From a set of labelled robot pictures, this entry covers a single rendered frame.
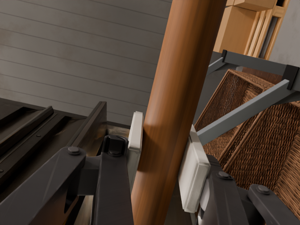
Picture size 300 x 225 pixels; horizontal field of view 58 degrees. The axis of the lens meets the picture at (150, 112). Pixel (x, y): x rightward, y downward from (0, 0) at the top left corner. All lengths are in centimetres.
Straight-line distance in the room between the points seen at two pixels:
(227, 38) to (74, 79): 206
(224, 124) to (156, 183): 38
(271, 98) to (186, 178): 41
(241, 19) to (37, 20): 253
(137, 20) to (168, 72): 355
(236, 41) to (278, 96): 277
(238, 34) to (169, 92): 317
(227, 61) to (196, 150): 86
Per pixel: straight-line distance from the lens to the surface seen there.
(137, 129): 16
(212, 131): 54
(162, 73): 16
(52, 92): 402
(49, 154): 129
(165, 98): 16
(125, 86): 378
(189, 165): 16
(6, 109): 177
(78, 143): 107
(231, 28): 329
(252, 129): 111
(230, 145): 120
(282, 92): 56
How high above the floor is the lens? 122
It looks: 3 degrees down
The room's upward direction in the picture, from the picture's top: 78 degrees counter-clockwise
